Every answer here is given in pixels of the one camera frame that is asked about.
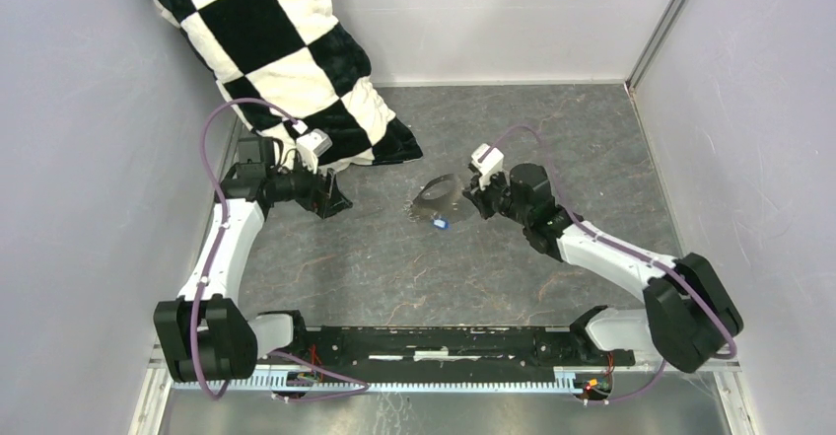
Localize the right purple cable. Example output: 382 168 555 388
479 124 739 405

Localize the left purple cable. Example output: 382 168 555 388
189 98 371 403

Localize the purple cable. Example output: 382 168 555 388
189 98 371 403
479 124 739 405

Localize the black white checkered blanket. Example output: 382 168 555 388
152 0 423 171

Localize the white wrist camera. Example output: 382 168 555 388
296 129 332 174
468 143 504 190

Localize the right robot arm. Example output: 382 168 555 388
463 163 744 373

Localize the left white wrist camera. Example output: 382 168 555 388
296 129 332 174

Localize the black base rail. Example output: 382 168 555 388
285 326 636 384

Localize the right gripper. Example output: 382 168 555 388
462 167 530 227

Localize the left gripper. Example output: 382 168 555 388
268 151 353 220

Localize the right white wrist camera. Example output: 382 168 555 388
468 143 504 190

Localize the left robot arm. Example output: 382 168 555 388
153 129 352 385

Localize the white slotted cable duct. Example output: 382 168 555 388
171 366 612 395

